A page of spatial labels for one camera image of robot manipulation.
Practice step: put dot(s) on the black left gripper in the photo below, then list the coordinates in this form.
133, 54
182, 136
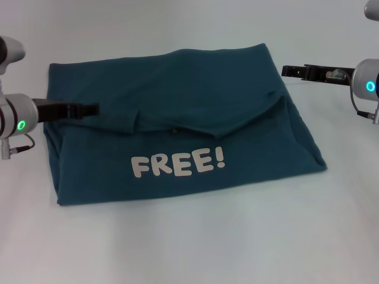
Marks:
51, 110

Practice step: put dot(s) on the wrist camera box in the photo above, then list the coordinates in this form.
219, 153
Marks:
372, 9
10, 53

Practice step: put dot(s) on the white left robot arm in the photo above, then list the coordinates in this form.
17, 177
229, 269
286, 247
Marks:
14, 116

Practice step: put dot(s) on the teal blue shirt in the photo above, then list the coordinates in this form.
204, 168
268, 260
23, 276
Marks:
183, 118

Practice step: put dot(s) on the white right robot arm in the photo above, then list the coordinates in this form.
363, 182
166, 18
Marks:
367, 78

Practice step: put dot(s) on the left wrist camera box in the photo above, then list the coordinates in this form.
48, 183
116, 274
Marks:
10, 53

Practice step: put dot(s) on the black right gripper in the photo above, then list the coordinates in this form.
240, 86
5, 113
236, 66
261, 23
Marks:
328, 74

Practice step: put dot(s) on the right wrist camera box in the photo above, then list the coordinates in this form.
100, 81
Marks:
372, 9

